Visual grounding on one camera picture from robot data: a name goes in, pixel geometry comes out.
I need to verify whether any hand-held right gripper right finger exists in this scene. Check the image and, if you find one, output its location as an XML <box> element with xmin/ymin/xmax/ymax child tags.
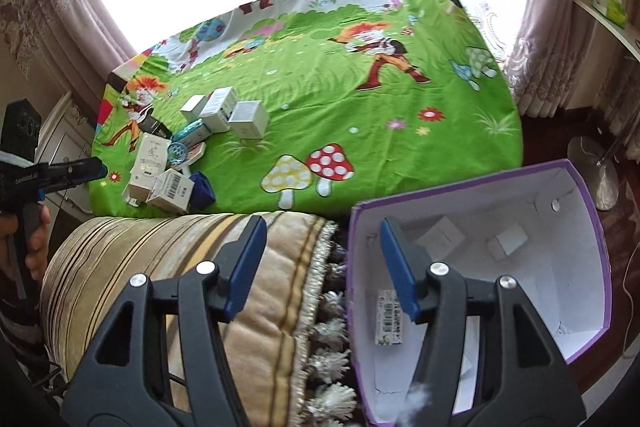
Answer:
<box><xmin>379</xmin><ymin>218</ymin><xmax>587</xmax><ymax>427</ymax></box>

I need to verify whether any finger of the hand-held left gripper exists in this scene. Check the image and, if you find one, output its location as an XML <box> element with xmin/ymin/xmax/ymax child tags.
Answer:
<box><xmin>32</xmin><ymin>157</ymin><xmax>108</xmax><ymax>188</ymax></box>

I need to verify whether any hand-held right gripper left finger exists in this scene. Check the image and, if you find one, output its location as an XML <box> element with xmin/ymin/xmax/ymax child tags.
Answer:
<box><xmin>60</xmin><ymin>215</ymin><xmax>268</xmax><ymax>427</ymax></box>

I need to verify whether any small white cube carton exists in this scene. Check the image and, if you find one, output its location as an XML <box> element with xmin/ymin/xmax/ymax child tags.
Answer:
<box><xmin>486</xmin><ymin>234</ymin><xmax>528</xmax><ymax>263</ymax></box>

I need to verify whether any purple cardboard box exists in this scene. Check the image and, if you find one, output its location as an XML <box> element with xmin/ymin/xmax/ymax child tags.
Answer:
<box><xmin>347</xmin><ymin>158</ymin><xmax>613</xmax><ymax>427</ymax></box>

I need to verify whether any person's left hand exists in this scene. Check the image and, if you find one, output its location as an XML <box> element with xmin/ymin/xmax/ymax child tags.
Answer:
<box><xmin>0</xmin><ymin>206</ymin><xmax>52</xmax><ymax>283</ymax></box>

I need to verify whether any white dresser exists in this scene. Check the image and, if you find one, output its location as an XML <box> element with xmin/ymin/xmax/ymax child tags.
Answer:
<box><xmin>35</xmin><ymin>92</ymin><xmax>106</xmax><ymax>228</ymax></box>

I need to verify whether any striped plush cushion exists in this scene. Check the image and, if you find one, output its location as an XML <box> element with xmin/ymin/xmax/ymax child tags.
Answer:
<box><xmin>40</xmin><ymin>211</ymin><xmax>361</xmax><ymax>427</ymax></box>

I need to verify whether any pile of assorted cartons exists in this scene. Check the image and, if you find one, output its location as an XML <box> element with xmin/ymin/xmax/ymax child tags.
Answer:
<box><xmin>121</xmin><ymin>86</ymin><xmax>271</xmax><ymax>214</ymax></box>

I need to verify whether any white fluff tuft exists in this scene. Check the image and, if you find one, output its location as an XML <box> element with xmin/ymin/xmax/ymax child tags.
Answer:
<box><xmin>400</xmin><ymin>379</ymin><xmax>436</xmax><ymax>427</ymax></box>

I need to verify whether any cartoon printed green bedsheet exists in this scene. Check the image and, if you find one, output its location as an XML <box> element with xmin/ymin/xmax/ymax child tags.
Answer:
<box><xmin>90</xmin><ymin>0</ymin><xmax>523</xmax><ymax>215</ymax></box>

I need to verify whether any pink curtain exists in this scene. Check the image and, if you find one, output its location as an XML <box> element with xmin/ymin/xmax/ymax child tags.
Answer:
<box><xmin>0</xmin><ymin>0</ymin><xmax>146</xmax><ymax>108</ymax></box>
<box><xmin>502</xmin><ymin>0</ymin><xmax>640</xmax><ymax>118</ymax></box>

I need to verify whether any round metal stand base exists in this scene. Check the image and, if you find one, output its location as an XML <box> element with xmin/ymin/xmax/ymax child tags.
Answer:
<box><xmin>567</xmin><ymin>136</ymin><xmax>621</xmax><ymax>212</ymax></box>

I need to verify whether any green tissue pack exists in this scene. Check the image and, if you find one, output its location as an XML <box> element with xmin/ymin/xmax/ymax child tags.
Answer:
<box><xmin>592</xmin><ymin>0</ymin><xmax>628</xmax><ymax>28</ymax></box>

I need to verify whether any white wall shelf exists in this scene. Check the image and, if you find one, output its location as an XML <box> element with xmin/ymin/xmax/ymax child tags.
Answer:
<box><xmin>572</xmin><ymin>0</ymin><xmax>640</xmax><ymax>52</ymax></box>

